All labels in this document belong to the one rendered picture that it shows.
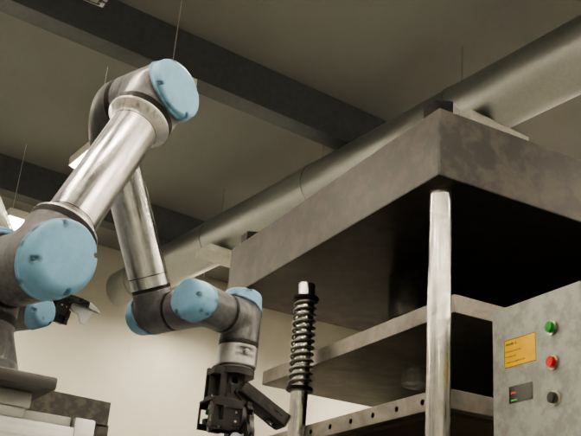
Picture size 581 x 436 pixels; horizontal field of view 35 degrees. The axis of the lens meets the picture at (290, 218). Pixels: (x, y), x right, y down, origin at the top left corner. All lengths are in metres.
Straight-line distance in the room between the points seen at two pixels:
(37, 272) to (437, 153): 1.32
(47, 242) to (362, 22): 4.88
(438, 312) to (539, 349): 0.28
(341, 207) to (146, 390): 7.47
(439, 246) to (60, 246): 1.22
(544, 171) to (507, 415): 0.75
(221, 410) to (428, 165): 1.03
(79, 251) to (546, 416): 1.16
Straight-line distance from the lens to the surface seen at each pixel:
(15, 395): 1.50
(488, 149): 2.57
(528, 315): 2.27
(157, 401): 10.19
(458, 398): 2.39
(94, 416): 6.77
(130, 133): 1.61
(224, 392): 1.73
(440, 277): 2.37
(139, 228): 1.77
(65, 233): 1.43
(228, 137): 7.62
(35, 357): 9.70
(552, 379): 2.17
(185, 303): 1.68
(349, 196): 2.79
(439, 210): 2.44
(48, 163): 8.55
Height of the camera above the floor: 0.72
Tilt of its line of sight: 23 degrees up
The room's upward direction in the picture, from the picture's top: 5 degrees clockwise
